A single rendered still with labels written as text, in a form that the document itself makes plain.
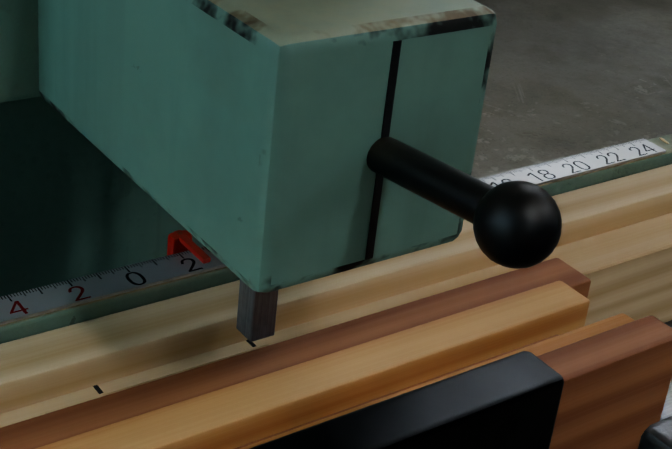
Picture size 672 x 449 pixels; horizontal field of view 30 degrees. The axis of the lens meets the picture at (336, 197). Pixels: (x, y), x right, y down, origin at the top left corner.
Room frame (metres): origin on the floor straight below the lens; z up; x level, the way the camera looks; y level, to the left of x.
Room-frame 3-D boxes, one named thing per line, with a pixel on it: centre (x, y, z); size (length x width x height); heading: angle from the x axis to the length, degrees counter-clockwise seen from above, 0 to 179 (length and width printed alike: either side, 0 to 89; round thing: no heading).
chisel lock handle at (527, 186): (0.27, -0.03, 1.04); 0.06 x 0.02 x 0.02; 38
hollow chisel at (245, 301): (0.33, 0.02, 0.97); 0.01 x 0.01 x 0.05; 38
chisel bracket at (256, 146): (0.35, 0.03, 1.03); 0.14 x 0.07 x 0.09; 38
